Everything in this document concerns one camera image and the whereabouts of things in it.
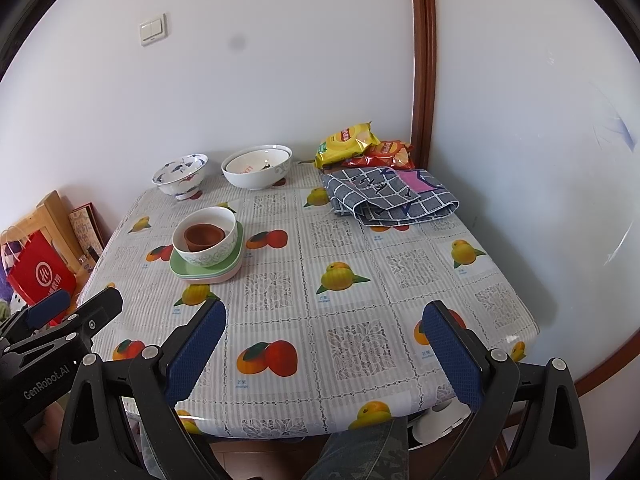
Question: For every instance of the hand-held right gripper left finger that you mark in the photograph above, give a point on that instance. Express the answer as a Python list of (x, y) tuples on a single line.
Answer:
[(197, 345)]

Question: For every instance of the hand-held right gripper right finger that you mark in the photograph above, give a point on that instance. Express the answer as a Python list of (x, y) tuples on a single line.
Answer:
[(452, 355)]

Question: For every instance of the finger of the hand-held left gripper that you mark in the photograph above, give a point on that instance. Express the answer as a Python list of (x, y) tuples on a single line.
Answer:
[(47, 307), (100, 310)]

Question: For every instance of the green plastic plate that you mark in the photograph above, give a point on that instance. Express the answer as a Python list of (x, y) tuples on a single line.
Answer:
[(180, 266)]

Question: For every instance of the white bowl with grey pattern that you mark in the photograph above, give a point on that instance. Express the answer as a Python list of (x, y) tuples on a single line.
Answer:
[(210, 255)]

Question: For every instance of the red paper bag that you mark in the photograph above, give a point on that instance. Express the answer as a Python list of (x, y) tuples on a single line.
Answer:
[(40, 270)]

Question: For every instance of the white plastic object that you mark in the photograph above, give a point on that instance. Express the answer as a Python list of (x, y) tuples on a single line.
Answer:
[(440, 420)]

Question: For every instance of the patterned book with red edge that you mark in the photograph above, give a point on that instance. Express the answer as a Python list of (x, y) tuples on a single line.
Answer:
[(85, 230)]

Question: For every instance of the light wooden chair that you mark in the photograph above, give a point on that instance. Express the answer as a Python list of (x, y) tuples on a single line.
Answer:
[(50, 210)]

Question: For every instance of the fruit print tablecloth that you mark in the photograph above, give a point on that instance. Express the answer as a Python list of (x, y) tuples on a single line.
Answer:
[(350, 320)]

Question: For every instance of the person's leg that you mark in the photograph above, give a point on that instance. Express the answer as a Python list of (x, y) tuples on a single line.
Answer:
[(360, 452)]

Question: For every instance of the blue patterned white bowl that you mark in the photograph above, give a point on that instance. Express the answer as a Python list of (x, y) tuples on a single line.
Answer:
[(180, 185)]

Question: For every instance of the brown wooden baseboard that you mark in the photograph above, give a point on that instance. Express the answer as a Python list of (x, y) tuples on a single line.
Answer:
[(605, 372)]

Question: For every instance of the grey checked cloth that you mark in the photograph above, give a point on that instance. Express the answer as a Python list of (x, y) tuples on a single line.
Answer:
[(390, 200)]

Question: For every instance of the large white bowl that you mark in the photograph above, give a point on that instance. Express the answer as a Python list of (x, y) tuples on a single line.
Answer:
[(255, 177)]

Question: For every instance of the white bowl with printed inside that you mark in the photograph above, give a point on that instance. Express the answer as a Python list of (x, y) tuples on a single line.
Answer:
[(245, 162)]

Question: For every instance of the red chip bag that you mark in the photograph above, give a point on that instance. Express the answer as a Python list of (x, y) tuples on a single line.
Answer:
[(390, 152)]

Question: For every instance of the yellow chip bag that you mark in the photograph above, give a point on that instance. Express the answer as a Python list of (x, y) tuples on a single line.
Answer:
[(345, 142)]

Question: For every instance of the white wall switch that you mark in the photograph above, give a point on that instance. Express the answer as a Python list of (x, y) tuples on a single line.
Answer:
[(152, 30)]

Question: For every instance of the brown wooden door frame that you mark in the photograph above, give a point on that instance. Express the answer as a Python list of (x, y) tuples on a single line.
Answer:
[(422, 60)]

